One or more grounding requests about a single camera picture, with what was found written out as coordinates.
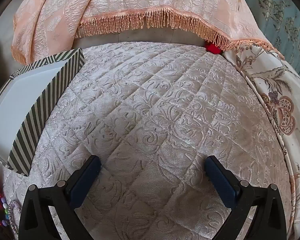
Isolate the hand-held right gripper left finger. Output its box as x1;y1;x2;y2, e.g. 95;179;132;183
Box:
18;155;102;240

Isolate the silver chain necklace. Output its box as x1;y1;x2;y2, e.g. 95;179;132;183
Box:
6;200;22;234

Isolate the black white striped box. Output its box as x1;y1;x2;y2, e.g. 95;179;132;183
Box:
0;49;85;177

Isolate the grey sofa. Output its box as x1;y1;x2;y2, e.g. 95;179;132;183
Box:
0;0;208;90

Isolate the small red object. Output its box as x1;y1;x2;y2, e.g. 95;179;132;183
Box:
204;42;223;55

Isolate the cream floral printed cushion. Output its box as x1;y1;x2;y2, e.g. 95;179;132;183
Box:
222;46;300;240

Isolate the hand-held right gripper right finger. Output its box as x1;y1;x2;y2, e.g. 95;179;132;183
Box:
205;155;289;240

